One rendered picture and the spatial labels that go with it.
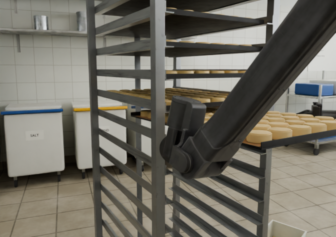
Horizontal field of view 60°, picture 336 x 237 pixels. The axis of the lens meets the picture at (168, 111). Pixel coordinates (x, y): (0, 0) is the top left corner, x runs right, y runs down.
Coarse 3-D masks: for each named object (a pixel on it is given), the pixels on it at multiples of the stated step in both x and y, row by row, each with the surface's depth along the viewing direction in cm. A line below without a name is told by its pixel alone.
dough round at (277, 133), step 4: (268, 128) 63; (272, 128) 63; (276, 128) 63; (280, 128) 63; (284, 128) 63; (288, 128) 62; (272, 132) 61; (276, 132) 60; (280, 132) 60; (284, 132) 60; (288, 132) 60; (272, 136) 61; (276, 136) 60; (280, 136) 60; (284, 136) 60; (288, 136) 60
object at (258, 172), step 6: (234, 162) 119; (240, 162) 116; (246, 162) 113; (240, 168) 114; (246, 168) 113; (252, 168) 110; (258, 168) 108; (252, 174) 108; (258, 174) 108; (264, 174) 106
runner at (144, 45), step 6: (132, 42) 96; (138, 42) 92; (144, 42) 88; (96, 48) 129; (102, 48) 122; (108, 48) 116; (114, 48) 110; (120, 48) 105; (126, 48) 100; (132, 48) 96; (138, 48) 92; (144, 48) 89; (96, 54) 130; (102, 54) 123; (108, 54) 121
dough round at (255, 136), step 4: (252, 132) 58; (256, 132) 58; (260, 132) 58; (264, 132) 58; (268, 132) 58; (248, 136) 59; (252, 136) 58; (256, 136) 57; (260, 136) 57; (264, 136) 57; (268, 136) 57; (248, 140) 59; (252, 140) 58; (256, 140) 57; (260, 140) 57; (264, 140) 57; (268, 140) 57
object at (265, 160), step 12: (276, 0) 98; (276, 12) 98; (276, 24) 99; (264, 156) 105; (264, 168) 106; (264, 180) 106; (264, 192) 107; (264, 204) 108; (264, 216) 108; (264, 228) 109
